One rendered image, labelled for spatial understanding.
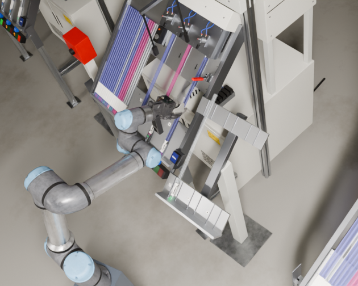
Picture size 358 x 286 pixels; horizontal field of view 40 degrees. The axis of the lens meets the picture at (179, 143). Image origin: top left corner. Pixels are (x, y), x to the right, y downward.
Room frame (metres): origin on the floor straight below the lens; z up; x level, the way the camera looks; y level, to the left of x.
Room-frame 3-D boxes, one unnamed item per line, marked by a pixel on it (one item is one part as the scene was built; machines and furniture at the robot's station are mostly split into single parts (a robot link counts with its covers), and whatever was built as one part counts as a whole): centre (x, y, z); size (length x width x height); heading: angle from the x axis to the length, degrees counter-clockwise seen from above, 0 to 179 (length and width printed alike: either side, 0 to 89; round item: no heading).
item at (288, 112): (1.81, -0.37, 0.31); 0.70 x 0.65 x 0.62; 24
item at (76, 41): (2.27, 0.35, 0.39); 0.24 x 0.24 x 0.78; 24
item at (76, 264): (0.92, 0.57, 0.72); 0.13 x 0.12 x 0.14; 29
